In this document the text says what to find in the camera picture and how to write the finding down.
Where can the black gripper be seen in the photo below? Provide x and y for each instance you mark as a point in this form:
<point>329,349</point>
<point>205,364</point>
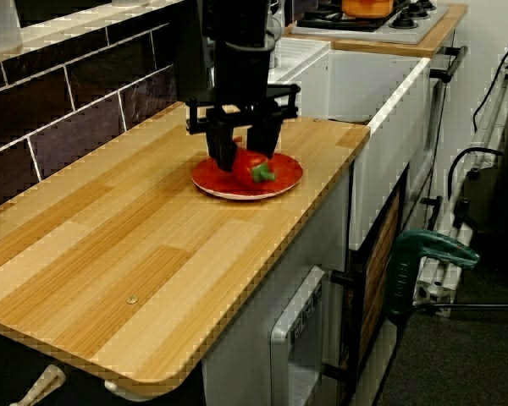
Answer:
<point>241,84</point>

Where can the red toy pepper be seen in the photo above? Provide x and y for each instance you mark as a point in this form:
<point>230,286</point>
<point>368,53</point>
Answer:
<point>245,173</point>

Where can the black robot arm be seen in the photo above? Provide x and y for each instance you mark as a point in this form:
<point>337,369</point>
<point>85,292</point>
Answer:
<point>237,21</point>

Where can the red round plate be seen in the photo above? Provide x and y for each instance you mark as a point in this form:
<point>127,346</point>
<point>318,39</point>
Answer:
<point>288,173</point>

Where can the black shelf side panel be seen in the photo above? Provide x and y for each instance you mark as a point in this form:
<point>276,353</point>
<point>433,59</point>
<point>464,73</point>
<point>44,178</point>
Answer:
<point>190,51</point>

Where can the white sink unit with drainboard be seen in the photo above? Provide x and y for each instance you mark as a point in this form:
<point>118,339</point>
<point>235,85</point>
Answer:
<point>398,127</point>

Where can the dark tiled backsplash panel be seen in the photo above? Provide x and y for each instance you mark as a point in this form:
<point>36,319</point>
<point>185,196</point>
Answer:
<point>89,105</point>

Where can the orange pot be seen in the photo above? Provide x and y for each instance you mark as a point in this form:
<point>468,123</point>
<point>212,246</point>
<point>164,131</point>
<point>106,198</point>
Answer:
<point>366,8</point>

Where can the wooden slat cabinet door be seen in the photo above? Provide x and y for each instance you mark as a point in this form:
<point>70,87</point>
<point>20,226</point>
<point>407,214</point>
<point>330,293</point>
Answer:
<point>379,262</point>

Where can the grey toy stove top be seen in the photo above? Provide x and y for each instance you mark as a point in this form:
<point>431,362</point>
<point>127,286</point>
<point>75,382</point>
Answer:
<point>406,36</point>

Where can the white shelf board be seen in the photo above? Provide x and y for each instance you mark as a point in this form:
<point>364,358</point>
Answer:
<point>89,21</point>

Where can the grey appliance door panel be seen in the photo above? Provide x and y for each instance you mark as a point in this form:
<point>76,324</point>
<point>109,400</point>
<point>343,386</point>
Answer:
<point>279,338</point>

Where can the black stove knob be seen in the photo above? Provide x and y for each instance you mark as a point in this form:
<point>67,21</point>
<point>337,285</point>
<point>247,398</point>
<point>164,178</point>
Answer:
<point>404,20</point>
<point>421,6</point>

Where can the green clamp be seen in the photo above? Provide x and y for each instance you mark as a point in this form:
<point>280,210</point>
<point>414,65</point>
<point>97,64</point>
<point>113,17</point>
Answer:
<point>406,275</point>

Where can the white kitchen cabinet body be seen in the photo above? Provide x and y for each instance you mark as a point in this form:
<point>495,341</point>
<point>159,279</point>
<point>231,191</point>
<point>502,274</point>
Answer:
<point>237,372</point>

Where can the plain white jar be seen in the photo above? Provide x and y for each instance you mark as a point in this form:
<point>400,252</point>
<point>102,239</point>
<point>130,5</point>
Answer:
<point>0,29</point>

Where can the white hook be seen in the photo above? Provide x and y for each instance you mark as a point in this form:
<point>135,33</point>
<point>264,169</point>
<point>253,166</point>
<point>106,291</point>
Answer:
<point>123,391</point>

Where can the silver metal frame rail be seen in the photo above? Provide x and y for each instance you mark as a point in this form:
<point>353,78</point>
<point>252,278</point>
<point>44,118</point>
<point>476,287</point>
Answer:
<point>497,110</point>

